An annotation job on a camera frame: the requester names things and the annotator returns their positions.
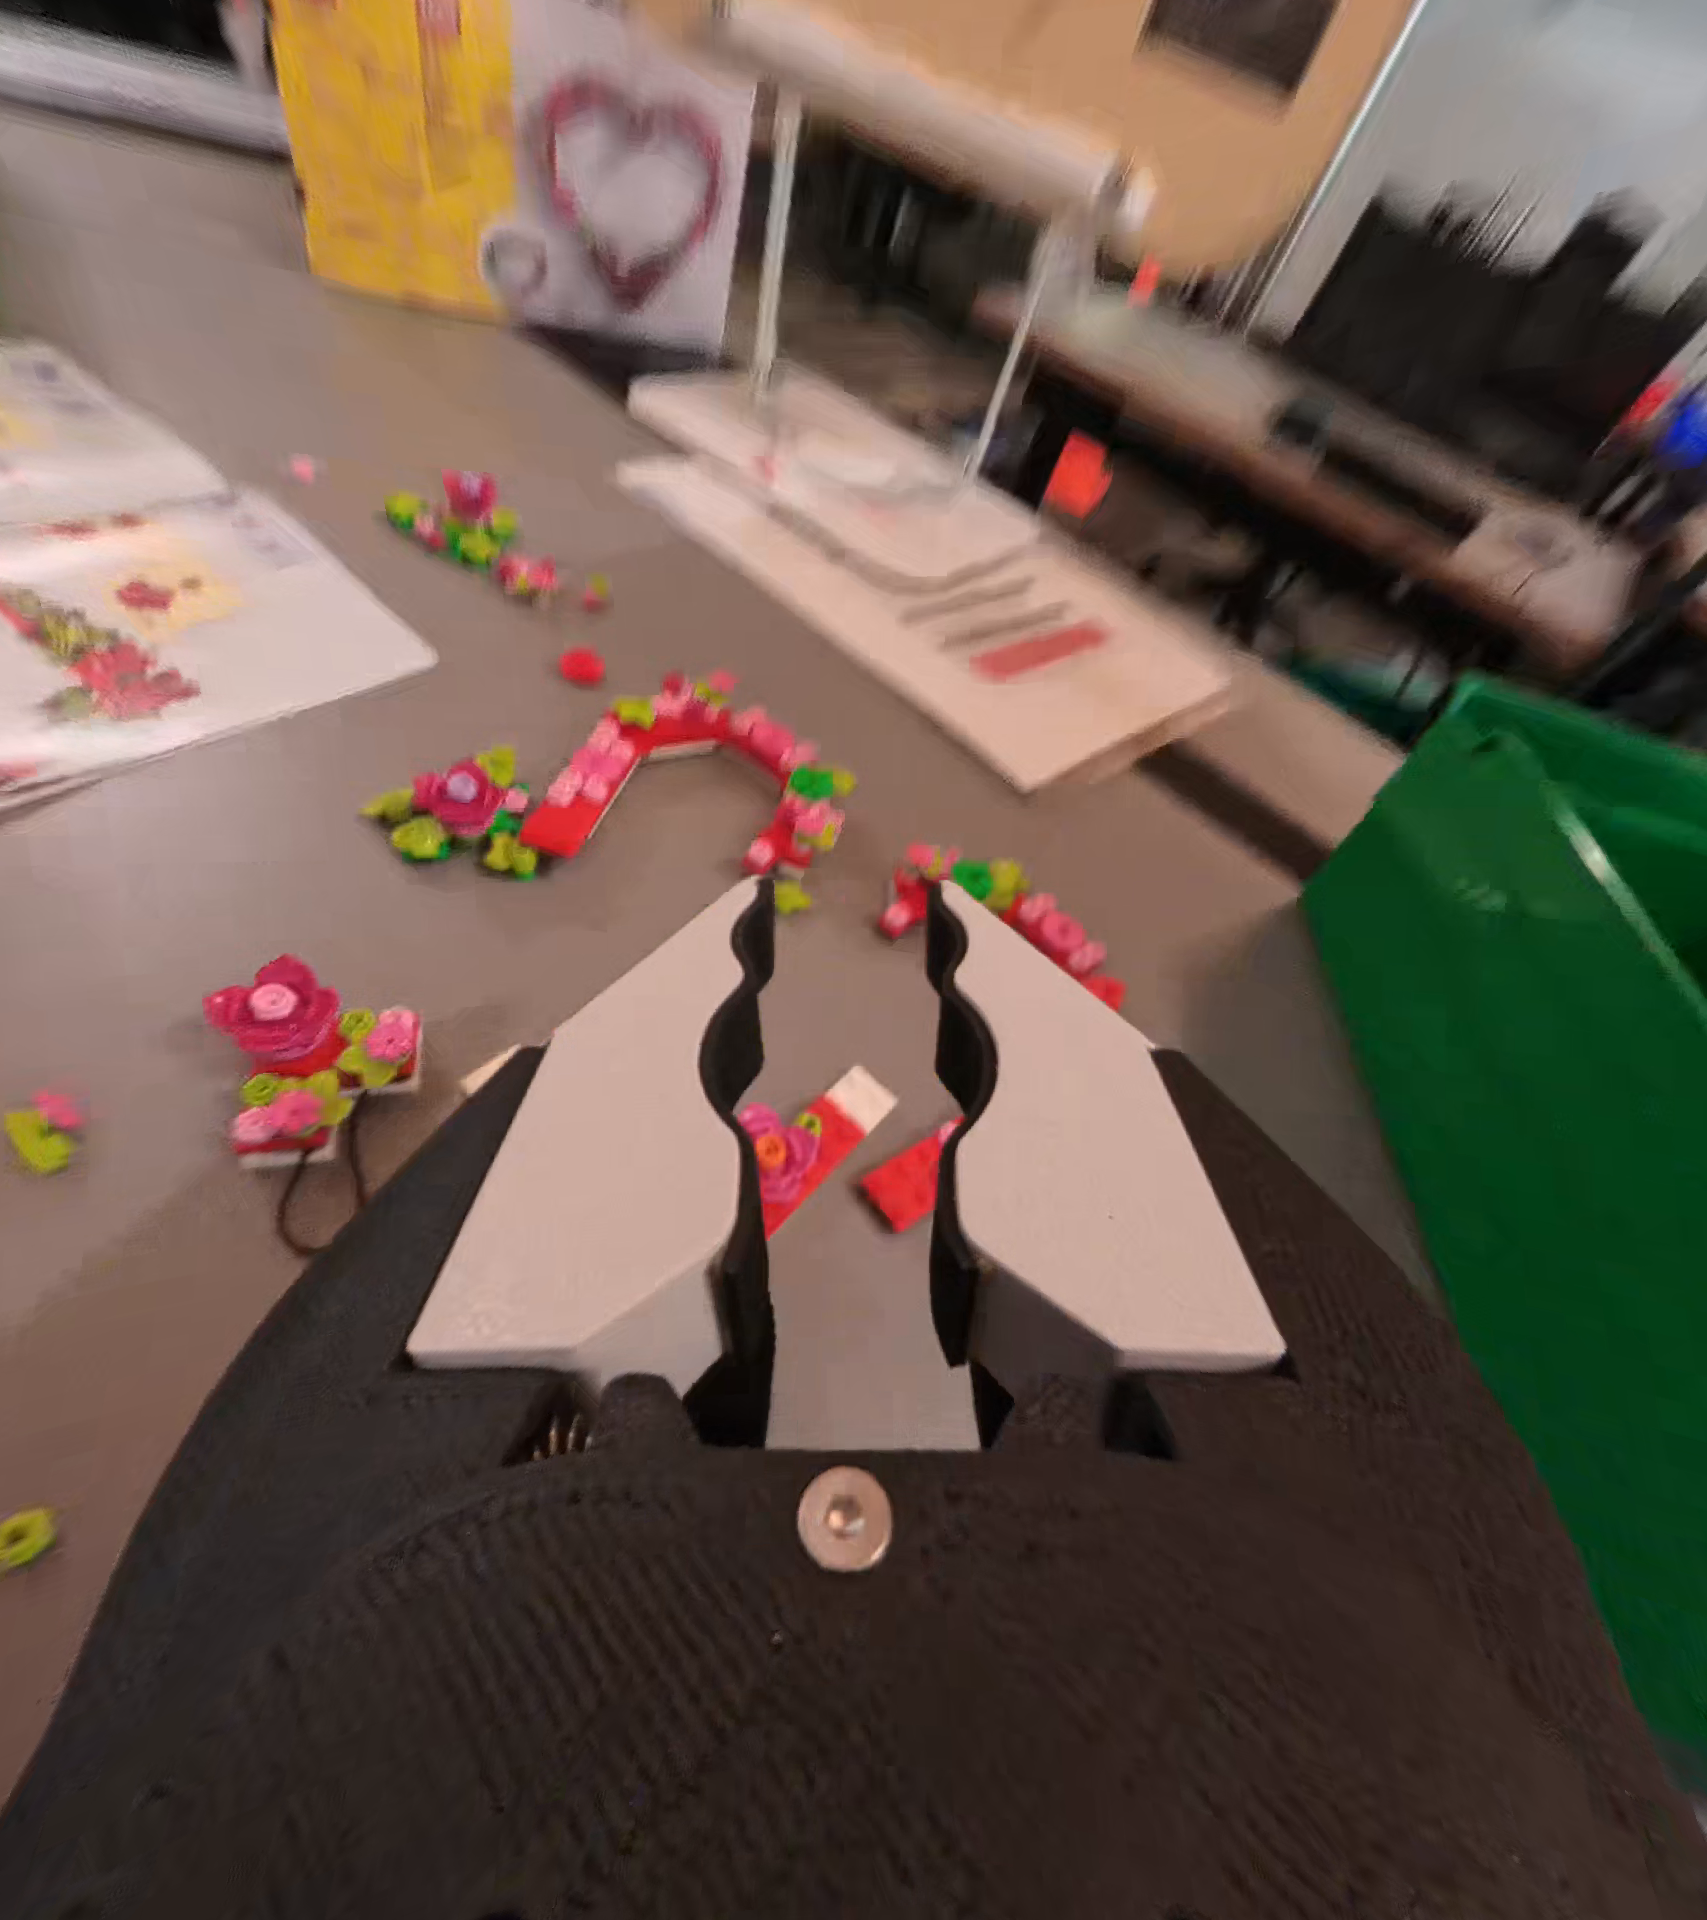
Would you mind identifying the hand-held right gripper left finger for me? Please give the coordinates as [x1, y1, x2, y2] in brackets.
[405, 878, 780, 1447]

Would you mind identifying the large red brick heart section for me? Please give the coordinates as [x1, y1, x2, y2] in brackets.
[519, 668, 858, 881]

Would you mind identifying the straight red brick rose section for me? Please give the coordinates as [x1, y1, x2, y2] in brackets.
[736, 1063, 896, 1239]

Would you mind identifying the clear bag with printed sheet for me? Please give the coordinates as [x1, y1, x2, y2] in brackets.
[616, 449, 1234, 793]

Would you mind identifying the small brick flower cluster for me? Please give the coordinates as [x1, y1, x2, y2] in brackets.
[384, 470, 564, 604]

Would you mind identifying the brick rose with green leaves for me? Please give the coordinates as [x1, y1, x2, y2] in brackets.
[361, 747, 544, 881]

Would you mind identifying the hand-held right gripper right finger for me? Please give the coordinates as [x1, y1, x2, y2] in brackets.
[922, 881, 1287, 1377]

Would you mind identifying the building instruction booklet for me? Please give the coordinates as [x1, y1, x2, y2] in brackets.
[0, 338, 438, 841]

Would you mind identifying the yellow toy brick box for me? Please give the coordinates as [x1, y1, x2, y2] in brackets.
[269, 0, 760, 356]

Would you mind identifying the green plastic bin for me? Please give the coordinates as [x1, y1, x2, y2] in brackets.
[1300, 675, 1707, 1875]

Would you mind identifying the curved red brick heart section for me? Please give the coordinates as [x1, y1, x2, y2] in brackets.
[858, 841, 1128, 1238]

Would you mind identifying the lime leaf pink flower piece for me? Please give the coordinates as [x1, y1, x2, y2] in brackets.
[2, 1089, 88, 1176]

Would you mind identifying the brick rose section with string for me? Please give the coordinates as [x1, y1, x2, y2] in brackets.
[203, 954, 423, 1257]

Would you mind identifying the large wooden book stand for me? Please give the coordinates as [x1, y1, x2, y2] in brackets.
[627, 0, 1431, 596]

